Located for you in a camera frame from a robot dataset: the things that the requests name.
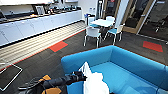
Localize blue sofa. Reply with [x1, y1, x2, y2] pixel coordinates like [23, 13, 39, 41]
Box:
[60, 44, 168, 94]

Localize black coffee machine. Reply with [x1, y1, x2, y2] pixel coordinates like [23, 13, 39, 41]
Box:
[34, 5, 47, 17]

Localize white chair blue seat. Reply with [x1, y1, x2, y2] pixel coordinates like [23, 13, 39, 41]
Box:
[104, 23, 125, 45]
[87, 16, 98, 28]
[105, 15, 116, 23]

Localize small waste bin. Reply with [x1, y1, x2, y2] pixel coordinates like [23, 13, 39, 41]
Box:
[84, 12, 96, 27]

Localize dark kitchen counter top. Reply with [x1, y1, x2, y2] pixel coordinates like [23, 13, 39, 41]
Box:
[0, 8, 83, 25]

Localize wide wooden framed glass door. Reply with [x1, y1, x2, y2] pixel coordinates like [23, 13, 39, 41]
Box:
[121, 0, 152, 35]

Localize white round cafe table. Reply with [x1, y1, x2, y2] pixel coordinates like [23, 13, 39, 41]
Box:
[89, 18, 115, 38]

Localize white wire floor frame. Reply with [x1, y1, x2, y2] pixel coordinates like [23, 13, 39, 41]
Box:
[0, 62, 24, 92]

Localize narrow wooden framed glass door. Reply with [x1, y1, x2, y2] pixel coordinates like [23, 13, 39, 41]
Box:
[101, 0, 121, 18]

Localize white kitchen wall cabinets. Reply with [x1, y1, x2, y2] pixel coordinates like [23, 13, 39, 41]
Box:
[0, 0, 80, 6]

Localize white shirt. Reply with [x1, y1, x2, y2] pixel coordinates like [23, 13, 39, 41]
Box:
[77, 61, 111, 94]

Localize white kitchen base cabinets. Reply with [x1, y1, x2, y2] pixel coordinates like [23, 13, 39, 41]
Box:
[0, 9, 83, 48]

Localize all white chair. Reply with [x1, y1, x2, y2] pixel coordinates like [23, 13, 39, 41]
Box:
[82, 26, 103, 49]

